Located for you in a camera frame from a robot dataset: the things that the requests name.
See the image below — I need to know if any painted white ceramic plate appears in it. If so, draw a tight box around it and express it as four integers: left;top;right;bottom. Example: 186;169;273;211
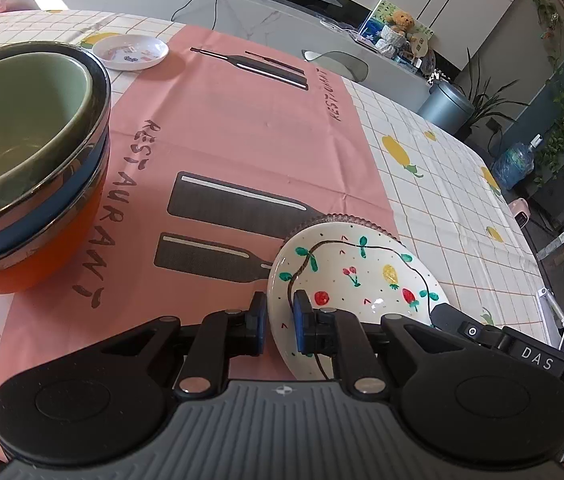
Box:
267;222;448;380

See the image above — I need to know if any clear glass plate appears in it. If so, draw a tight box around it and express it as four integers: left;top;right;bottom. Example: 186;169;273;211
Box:
284;214;397;242

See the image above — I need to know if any orange steel bowl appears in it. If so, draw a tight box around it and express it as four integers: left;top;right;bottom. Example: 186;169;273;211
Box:
0;144;110;294

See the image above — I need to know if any green ceramic bowl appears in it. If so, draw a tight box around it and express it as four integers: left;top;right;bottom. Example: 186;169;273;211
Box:
0;51;94;210

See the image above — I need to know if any small white saucer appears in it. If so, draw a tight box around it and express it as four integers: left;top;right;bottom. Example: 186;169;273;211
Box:
92;35;169;72

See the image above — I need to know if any white phone stand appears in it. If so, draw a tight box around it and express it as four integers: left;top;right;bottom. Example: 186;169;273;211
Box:
536;230;564;349

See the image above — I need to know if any pink small heater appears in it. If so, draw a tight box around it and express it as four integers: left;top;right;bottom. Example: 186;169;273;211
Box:
508;197;531;229

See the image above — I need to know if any checked lemon tablecloth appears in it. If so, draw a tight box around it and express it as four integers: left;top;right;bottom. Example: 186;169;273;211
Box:
0;11;546;384

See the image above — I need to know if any blue water jug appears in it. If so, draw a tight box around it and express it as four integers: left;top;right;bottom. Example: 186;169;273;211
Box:
491;134;543;191

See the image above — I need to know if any grey trash can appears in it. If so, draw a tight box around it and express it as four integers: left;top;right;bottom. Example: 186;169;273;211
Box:
417;80;475;134

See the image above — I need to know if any white round stool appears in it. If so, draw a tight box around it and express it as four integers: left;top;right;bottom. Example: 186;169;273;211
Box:
301;50;370;84

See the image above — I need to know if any green potted plant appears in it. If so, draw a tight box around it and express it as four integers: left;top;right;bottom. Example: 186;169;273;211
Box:
454;49;528;141

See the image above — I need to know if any colourful picture book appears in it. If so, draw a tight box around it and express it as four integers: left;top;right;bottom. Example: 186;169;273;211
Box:
357;0;435;59

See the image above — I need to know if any teddy bear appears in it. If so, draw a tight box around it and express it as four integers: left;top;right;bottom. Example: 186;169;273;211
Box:
390;9;415;36

